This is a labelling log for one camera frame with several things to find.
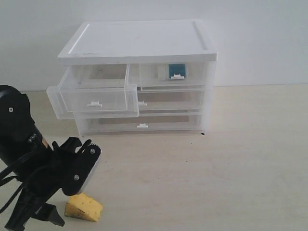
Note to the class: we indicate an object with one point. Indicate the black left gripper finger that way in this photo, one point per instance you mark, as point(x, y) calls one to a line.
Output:
point(19, 217)
point(49, 213)

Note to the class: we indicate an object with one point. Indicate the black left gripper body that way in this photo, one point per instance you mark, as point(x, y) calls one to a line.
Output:
point(43, 171)

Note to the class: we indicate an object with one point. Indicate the clear drawer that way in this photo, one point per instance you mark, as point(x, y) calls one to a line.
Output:
point(144, 76)
point(177, 100)
point(143, 123)
point(95, 91)

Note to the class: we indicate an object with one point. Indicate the white pill bottle teal label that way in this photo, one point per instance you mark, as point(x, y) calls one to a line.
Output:
point(171, 71)

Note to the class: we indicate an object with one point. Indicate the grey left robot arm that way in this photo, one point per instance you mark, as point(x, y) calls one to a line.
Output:
point(18, 136)

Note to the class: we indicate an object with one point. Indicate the white plastic drawer cabinet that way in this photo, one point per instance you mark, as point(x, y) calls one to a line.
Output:
point(146, 42)

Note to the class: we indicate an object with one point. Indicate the clear bottom drawer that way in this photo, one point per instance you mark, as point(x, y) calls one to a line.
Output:
point(143, 123)

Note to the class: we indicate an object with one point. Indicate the yellow cheese wedge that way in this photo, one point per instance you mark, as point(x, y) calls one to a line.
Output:
point(83, 207)

